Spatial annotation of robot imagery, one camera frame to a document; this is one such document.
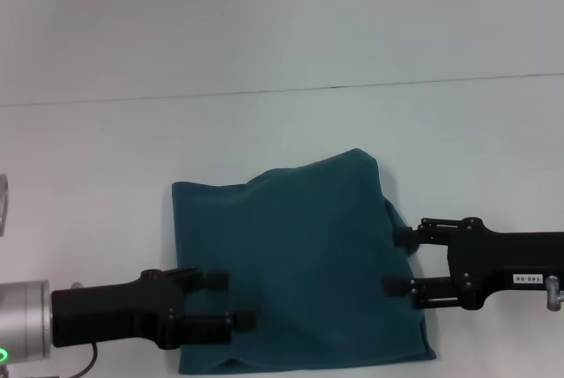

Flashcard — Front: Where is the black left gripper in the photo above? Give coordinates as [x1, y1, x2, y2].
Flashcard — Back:
[50, 266, 257, 352]

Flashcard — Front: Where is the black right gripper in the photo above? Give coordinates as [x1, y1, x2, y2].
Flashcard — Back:
[382, 217, 564, 312]

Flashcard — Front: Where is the teal t-shirt with FREE print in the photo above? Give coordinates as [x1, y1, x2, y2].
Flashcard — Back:
[170, 147, 437, 375]

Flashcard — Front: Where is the left wrist cable with connector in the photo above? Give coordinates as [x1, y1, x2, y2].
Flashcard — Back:
[0, 342, 100, 378]

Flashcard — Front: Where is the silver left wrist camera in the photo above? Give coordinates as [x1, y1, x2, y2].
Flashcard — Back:
[0, 174, 12, 237]

